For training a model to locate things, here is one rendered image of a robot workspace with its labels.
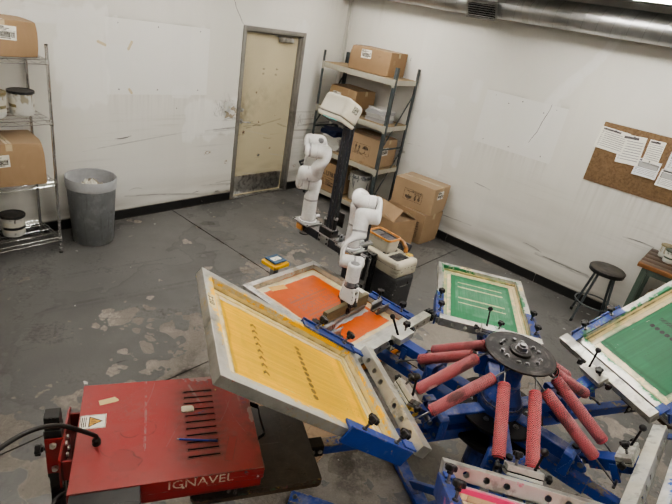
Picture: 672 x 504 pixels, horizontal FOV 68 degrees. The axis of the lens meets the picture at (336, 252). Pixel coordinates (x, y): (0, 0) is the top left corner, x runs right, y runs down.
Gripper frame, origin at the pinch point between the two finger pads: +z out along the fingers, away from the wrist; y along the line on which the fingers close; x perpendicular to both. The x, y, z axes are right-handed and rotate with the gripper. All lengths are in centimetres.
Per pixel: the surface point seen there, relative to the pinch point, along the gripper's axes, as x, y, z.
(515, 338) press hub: -6, -87, -31
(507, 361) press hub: 12, -91, -30
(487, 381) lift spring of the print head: 21, -89, -23
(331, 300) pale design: -7.2, 15.9, 5.8
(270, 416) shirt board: 81, -30, 5
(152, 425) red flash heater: 126, -19, -10
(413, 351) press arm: 3.3, -47.0, -2.6
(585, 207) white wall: -380, -18, 1
